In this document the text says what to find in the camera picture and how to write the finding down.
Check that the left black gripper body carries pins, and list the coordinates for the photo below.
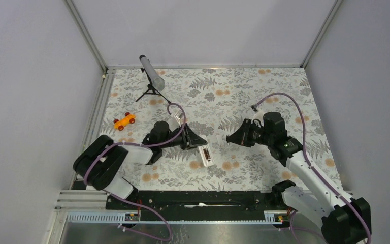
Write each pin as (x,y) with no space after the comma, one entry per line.
(184,139)

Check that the white AC remote control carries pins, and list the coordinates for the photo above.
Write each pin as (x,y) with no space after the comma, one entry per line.
(206,155)

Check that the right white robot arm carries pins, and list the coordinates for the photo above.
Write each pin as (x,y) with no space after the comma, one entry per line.
(340,217)

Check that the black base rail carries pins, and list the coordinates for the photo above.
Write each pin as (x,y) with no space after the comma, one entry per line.
(201,205)

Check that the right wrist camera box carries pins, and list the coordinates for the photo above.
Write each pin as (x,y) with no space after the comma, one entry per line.
(259,116)

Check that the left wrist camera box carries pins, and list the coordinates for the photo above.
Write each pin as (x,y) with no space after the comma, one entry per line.
(178,118)

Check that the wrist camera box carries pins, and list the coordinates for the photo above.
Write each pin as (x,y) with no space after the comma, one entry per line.
(259,116)
(178,118)

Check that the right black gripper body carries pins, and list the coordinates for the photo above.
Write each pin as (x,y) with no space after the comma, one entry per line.
(253,133)

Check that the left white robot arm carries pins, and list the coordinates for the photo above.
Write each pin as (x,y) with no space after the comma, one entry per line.
(100,162)

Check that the floral patterned table mat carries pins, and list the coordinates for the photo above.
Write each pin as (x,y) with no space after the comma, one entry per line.
(216,101)

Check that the orange toy car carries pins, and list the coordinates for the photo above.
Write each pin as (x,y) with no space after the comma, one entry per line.
(119,124)

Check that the grey microphone on tripod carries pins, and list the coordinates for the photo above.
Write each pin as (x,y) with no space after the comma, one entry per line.
(156,82)

